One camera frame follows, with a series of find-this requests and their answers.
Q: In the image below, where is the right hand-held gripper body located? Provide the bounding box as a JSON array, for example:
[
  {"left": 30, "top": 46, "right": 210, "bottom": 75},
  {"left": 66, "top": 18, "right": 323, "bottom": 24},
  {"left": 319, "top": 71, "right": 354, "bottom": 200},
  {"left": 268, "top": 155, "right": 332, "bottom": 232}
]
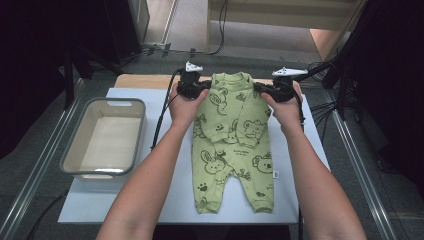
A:
[{"left": 270, "top": 67, "right": 309, "bottom": 104}]

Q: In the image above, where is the green printed baby romper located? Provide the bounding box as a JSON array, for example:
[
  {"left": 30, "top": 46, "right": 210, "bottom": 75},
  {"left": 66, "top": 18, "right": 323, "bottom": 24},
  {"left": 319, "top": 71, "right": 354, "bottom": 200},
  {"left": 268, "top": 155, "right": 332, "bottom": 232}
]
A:
[{"left": 191, "top": 71, "right": 281, "bottom": 214}]

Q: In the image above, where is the light wooden furniture frame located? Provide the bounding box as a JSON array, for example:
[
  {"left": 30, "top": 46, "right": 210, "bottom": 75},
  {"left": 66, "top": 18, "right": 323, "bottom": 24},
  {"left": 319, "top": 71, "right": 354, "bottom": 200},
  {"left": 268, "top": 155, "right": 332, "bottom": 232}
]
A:
[{"left": 205, "top": 0, "right": 368, "bottom": 63}]

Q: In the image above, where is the bundle of black cables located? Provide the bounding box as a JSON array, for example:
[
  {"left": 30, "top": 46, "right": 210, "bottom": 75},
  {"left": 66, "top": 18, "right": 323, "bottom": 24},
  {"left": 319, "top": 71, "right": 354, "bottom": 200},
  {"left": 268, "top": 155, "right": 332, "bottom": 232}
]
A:
[{"left": 309, "top": 99, "right": 338, "bottom": 145}]

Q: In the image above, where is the person's right hand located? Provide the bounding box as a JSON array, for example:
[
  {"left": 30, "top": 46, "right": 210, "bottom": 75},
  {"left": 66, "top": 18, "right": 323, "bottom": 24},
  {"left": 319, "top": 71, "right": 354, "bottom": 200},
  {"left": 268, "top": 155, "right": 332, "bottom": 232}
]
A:
[{"left": 261, "top": 81, "right": 304, "bottom": 131}]

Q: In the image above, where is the beige basket with grey rim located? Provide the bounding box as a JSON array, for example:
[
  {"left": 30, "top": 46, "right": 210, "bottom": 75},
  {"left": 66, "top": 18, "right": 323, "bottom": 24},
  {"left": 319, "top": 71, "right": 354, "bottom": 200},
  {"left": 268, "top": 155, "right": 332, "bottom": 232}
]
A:
[{"left": 59, "top": 96, "right": 148, "bottom": 183}]

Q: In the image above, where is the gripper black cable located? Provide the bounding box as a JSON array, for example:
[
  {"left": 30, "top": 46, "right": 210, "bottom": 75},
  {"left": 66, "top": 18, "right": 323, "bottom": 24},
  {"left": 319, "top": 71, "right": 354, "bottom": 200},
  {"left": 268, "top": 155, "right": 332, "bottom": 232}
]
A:
[
  {"left": 150, "top": 68, "right": 184, "bottom": 151},
  {"left": 292, "top": 89, "right": 307, "bottom": 240}
]

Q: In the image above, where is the black hanging cable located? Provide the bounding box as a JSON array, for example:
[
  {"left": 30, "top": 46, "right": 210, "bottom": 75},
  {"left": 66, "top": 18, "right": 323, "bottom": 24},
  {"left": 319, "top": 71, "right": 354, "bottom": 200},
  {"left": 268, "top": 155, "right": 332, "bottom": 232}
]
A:
[{"left": 143, "top": 0, "right": 231, "bottom": 58}]

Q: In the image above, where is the black metal stand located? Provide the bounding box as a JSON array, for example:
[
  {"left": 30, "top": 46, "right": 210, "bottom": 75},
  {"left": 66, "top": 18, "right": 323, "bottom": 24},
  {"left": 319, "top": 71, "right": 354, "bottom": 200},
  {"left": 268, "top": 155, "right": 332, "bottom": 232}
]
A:
[
  {"left": 63, "top": 46, "right": 124, "bottom": 111},
  {"left": 293, "top": 49, "right": 351, "bottom": 122}
]

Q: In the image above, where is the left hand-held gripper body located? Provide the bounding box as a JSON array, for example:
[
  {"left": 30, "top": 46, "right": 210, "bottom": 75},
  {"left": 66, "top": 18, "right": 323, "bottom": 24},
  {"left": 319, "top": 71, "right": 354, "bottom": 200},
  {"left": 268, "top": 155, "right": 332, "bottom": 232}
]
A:
[{"left": 177, "top": 60, "right": 206, "bottom": 100}]

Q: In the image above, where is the white table mat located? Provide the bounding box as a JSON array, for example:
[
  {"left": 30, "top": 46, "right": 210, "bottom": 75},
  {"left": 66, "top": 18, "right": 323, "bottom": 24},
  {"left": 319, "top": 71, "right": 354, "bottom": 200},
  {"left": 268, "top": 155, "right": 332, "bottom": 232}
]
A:
[{"left": 57, "top": 87, "right": 332, "bottom": 225}]

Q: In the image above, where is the black floor cable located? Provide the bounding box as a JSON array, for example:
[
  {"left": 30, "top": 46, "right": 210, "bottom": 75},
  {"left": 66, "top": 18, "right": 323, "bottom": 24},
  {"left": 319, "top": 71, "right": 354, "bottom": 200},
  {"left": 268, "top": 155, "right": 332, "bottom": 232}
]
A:
[{"left": 21, "top": 188, "right": 71, "bottom": 240}]

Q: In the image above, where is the aluminium floor rail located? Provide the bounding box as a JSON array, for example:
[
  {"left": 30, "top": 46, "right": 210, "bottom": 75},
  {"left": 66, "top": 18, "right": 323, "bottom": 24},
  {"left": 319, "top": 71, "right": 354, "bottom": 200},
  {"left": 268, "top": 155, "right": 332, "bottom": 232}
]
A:
[
  {"left": 0, "top": 78, "right": 86, "bottom": 240},
  {"left": 323, "top": 89, "right": 399, "bottom": 240}
]

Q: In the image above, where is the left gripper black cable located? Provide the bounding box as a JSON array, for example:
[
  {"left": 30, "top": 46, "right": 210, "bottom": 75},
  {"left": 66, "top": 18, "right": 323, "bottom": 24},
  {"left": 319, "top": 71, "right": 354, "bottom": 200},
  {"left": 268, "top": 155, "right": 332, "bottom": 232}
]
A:
[{"left": 150, "top": 68, "right": 184, "bottom": 151}]

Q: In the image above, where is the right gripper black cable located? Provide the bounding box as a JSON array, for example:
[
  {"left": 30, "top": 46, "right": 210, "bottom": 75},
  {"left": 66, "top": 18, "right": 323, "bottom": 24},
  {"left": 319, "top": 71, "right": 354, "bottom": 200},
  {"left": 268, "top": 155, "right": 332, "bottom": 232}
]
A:
[{"left": 292, "top": 89, "right": 307, "bottom": 240}]

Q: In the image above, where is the dark curtain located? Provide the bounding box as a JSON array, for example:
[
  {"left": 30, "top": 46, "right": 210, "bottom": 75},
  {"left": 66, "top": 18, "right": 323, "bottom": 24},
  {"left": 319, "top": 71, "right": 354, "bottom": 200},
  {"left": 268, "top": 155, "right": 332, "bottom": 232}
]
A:
[
  {"left": 328, "top": 0, "right": 424, "bottom": 201},
  {"left": 0, "top": 0, "right": 143, "bottom": 160}
]

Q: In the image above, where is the person's left hand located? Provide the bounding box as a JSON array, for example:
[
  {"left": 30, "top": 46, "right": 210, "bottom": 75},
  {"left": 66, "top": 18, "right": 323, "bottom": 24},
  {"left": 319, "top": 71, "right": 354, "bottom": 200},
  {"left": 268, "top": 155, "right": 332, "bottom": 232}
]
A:
[{"left": 168, "top": 85, "right": 210, "bottom": 130}]

